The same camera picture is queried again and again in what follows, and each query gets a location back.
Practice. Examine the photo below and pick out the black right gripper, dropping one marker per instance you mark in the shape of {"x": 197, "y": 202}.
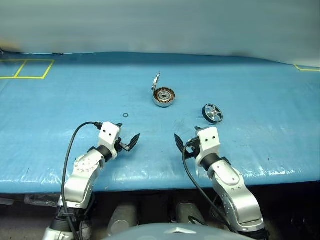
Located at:
{"x": 193, "y": 147}

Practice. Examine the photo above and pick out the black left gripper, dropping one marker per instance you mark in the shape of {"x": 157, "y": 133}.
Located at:
{"x": 120, "y": 146}

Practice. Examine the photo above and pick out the small black spoked wheel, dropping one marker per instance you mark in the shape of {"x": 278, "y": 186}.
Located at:
{"x": 213, "y": 112}

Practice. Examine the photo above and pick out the silver motor stator copper windings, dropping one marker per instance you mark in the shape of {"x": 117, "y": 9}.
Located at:
{"x": 164, "y": 97}

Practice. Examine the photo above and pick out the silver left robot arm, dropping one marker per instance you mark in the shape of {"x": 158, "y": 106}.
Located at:
{"x": 80, "y": 180}

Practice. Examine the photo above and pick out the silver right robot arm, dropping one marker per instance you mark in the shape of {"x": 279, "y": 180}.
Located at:
{"x": 235, "y": 190}

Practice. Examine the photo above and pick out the blue plastic table cover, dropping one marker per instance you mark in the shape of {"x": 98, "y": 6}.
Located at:
{"x": 75, "y": 100}

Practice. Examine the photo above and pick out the grey rounded cylinder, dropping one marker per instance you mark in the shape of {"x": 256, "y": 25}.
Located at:
{"x": 187, "y": 213}
{"x": 122, "y": 217}

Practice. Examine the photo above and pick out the grey robot torso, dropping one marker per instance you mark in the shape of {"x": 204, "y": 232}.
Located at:
{"x": 162, "y": 233}

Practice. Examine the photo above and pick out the crumpled clear plastic bag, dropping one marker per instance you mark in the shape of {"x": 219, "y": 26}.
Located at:
{"x": 40, "y": 200}

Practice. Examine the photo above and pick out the yellow tape double square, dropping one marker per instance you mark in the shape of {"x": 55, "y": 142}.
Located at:
{"x": 25, "y": 77}

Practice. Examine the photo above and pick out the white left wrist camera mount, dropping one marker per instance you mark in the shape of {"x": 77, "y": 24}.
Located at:
{"x": 108, "y": 133}

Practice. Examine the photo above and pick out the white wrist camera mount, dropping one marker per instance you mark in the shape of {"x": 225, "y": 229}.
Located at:
{"x": 108, "y": 133}
{"x": 208, "y": 140}

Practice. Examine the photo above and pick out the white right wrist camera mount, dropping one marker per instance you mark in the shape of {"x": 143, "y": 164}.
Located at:
{"x": 208, "y": 140}

